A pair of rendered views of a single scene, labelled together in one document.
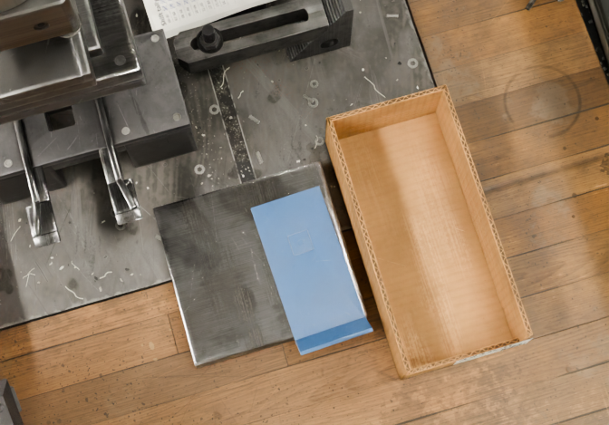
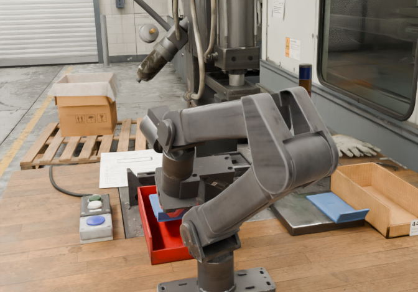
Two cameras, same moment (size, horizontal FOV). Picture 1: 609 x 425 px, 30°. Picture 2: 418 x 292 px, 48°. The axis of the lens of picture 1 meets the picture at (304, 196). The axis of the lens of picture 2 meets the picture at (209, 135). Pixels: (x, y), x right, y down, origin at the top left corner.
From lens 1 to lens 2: 100 cm
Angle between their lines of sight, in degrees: 58
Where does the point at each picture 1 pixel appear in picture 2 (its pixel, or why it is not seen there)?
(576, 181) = not seen: outside the picture
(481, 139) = not seen: hidden behind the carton
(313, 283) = (338, 209)
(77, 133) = (239, 164)
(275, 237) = (318, 201)
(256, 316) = (316, 217)
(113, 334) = (253, 228)
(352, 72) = not seen: hidden behind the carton
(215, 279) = (295, 210)
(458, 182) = (387, 197)
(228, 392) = (308, 241)
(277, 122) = (310, 189)
